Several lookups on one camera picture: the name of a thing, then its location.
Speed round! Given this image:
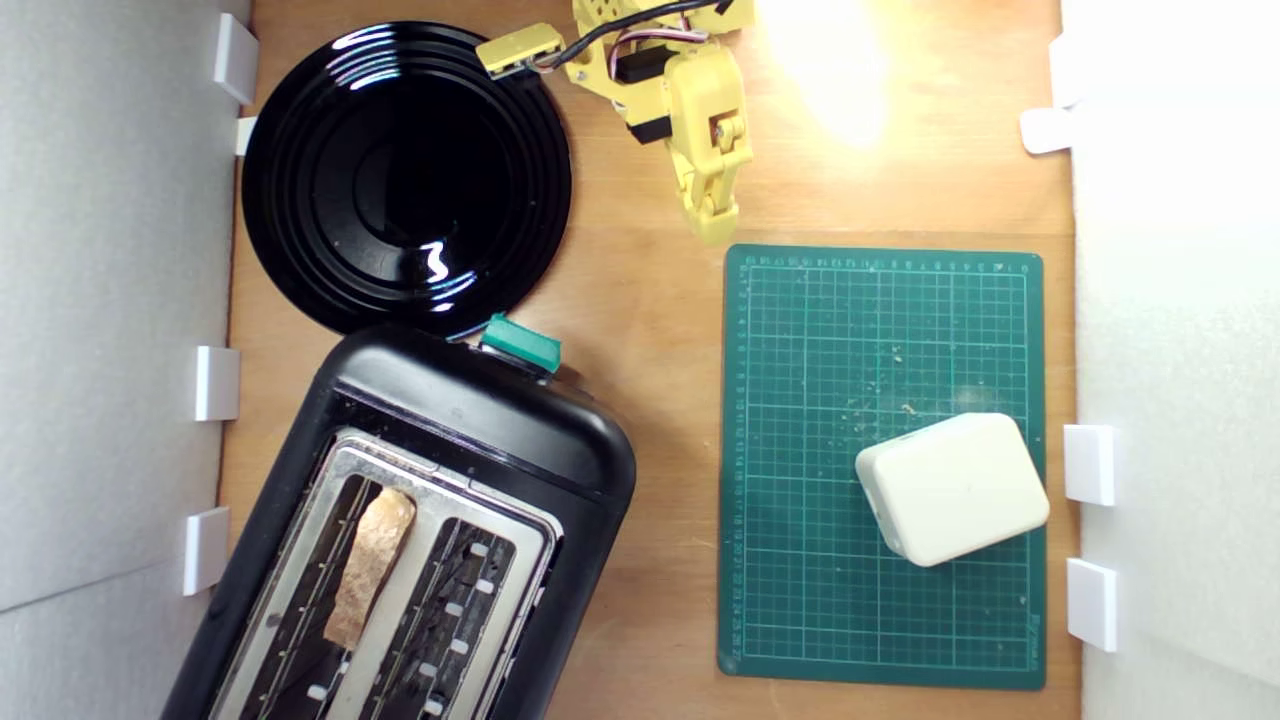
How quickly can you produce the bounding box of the brown bread slice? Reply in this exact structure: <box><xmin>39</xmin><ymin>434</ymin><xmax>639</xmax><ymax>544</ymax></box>
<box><xmin>322</xmin><ymin>487</ymin><xmax>417</xmax><ymax>649</ymax></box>

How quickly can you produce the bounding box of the white rounded block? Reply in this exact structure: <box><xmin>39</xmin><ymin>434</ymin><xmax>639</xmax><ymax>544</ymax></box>
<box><xmin>855</xmin><ymin>412</ymin><xmax>1051</xmax><ymax>568</ymax></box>

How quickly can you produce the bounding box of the green toaster lever handle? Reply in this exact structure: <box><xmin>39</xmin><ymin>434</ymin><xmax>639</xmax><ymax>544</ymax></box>
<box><xmin>480</xmin><ymin>313</ymin><xmax>563</xmax><ymax>375</ymax></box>

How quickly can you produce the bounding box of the green cutting mat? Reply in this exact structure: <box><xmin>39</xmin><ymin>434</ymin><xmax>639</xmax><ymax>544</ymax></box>
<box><xmin>717</xmin><ymin>245</ymin><xmax>1047</xmax><ymax>691</ymax></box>

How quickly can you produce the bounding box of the black two-slot toaster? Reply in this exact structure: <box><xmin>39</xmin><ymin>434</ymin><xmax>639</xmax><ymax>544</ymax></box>
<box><xmin>160</xmin><ymin>322</ymin><xmax>638</xmax><ymax>720</ymax></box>

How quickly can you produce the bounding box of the black round plate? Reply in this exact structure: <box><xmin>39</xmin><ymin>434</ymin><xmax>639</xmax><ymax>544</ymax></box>
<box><xmin>242</xmin><ymin>22</ymin><xmax>573</xmax><ymax>336</ymax></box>

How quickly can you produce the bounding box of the yellow wrist camera mount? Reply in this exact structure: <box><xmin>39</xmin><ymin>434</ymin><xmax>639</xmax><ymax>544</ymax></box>
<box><xmin>475</xmin><ymin>22</ymin><xmax>567</xmax><ymax>79</ymax></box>

